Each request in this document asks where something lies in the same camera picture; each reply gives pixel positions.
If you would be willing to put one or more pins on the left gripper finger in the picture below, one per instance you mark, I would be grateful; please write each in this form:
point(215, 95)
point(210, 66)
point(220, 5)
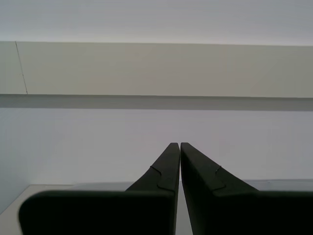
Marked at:
point(97, 213)
point(244, 213)

